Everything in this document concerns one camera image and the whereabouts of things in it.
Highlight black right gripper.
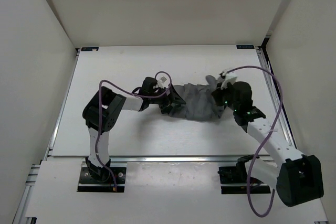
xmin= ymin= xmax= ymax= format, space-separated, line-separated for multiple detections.
xmin=212 ymin=81 xmax=239 ymax=111

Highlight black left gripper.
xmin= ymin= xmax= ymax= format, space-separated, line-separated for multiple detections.
xmin=149 ymin=83 xmax=185 ymax=114

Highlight grey pleated skirt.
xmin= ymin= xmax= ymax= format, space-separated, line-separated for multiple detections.
xmin=169 ymin=75 xmax=225 ymax=122

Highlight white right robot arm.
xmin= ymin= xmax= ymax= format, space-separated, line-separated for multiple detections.
xmin=212 ymin=81 xmax=324 ymax=207

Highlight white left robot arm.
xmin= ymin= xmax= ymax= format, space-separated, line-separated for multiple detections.
xmin=82 ymin=77 xmax=186 ymax=182

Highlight right blue corner label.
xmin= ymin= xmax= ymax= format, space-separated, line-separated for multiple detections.
xmin=236 ymin=45 xmax=255 ymax=49

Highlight blue corner label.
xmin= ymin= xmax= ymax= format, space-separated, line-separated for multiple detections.
xmin=236 ymin=45 xmax=255 ymax=49
xmin=81 ymin=47 xmax=99 ymax=51

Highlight left blue corner label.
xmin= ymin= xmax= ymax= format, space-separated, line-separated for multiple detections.
xmin=81 ymin=47 xmax=99 ymax=51

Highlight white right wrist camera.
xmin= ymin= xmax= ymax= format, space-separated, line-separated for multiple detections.
xmin=217 ymin=71 xmax=237 ymax=90

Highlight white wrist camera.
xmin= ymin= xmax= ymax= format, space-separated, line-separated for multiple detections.
xmin=217 ymin=71 xmax=237 ymax=90
xmin=158 ymin=76 xmax=170 ymax=89

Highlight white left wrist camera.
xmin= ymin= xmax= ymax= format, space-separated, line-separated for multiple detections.
xmin=158 ymin=76 xmax=170 ymax=89

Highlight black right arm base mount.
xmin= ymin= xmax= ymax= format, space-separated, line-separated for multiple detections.
xmin=217 ymin=155 xmax=271 ymax=195

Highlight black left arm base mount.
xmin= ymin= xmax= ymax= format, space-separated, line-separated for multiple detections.
xmin=77 ymin=163 xmax=127 ymax=193

